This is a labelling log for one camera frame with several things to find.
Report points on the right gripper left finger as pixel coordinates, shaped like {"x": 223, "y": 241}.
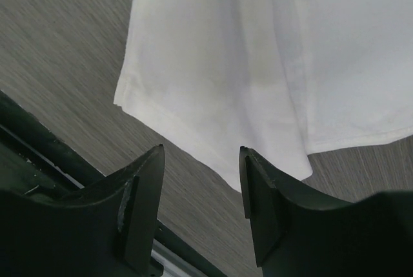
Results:
{"x": 104, "y": 229}

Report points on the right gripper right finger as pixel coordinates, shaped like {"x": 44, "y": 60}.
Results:
{"x": 300, "y": 231}

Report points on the white t-shirt red print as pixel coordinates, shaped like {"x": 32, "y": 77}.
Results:
{"x": 287, "y": 78}

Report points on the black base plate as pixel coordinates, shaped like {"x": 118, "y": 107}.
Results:
{"x": 36, "y": 163}

